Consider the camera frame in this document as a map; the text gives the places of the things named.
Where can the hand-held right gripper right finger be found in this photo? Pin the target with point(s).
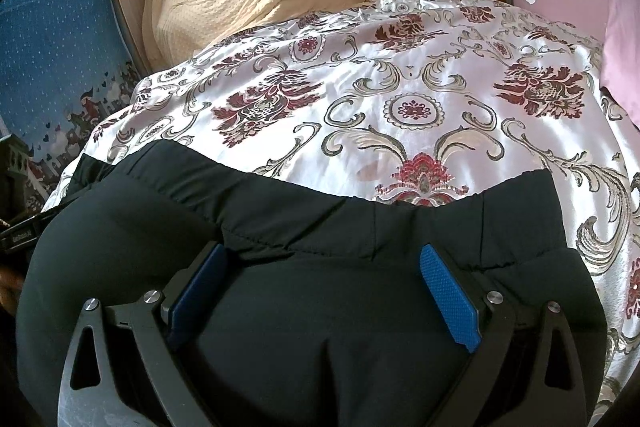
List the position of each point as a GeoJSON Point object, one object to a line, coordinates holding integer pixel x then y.
{"type": "Point", "coordinates": [450, 297]}

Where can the blue printed cloth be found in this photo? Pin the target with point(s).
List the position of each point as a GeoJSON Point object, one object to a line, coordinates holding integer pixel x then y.
{"type": "Point", "coordinates": [50, 32]}

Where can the wooden side board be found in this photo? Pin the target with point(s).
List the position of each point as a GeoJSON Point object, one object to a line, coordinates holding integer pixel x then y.
{"type": "Point", "coordinates": [127, 12]}

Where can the floral satin bedspread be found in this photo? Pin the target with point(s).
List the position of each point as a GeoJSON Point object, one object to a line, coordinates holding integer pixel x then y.
{"type": "Point", "coordinates": [400, 72]}

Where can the black jacket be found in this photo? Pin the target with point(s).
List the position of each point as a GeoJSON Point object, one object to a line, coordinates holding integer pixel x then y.
{"type": "Point", "coordinates": [325, 307]}

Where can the person's left hand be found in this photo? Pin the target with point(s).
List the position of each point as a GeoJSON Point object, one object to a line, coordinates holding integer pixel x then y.
{"type": "Point", "coordinates": [7, 292]}

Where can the pink cloth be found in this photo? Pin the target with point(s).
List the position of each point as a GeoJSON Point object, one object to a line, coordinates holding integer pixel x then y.
{"type": "Point", "coordinates": [625, 57]}

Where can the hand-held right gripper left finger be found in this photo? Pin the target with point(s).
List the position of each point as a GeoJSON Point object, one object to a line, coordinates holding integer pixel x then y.
{"type": "Point", "coordinates": [200, 287]}

